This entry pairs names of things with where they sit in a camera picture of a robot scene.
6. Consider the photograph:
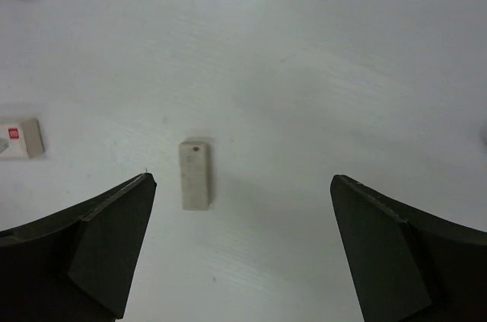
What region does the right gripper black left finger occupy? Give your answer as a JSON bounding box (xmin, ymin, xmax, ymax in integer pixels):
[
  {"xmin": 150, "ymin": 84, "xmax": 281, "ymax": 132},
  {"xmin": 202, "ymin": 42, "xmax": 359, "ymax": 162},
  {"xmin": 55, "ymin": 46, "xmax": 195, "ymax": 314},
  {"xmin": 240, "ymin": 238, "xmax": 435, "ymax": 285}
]
[{"xmin": 1, "ymin": 173, "xmax": 157, "ymax": 321}]

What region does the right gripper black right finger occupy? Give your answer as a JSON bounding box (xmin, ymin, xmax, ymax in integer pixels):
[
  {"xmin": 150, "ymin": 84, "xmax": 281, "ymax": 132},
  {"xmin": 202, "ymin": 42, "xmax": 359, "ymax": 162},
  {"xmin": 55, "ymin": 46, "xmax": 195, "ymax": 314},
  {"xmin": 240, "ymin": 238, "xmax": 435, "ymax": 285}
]
[{"xmin": 330, "ymin": 174, "xmax": 486, "ymax": 321}]

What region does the white eraser red logo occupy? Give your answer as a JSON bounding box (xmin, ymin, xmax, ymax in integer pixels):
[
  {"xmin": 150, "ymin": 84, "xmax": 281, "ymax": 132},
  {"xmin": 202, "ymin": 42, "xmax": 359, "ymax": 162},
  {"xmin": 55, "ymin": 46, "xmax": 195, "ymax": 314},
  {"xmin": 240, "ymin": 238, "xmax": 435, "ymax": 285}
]
[{"xmin": 1, "ymin": 117, "xmax": 45, "ymax": 160}]

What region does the white worn eraser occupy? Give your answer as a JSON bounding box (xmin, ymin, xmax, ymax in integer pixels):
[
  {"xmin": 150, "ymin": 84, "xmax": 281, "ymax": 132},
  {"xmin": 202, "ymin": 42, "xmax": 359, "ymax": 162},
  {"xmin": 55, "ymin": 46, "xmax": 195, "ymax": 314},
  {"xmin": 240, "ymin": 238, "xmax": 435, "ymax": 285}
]
[{"xmin": 178, "ymin": 141, "xmax": 211, "ymax": 211}]

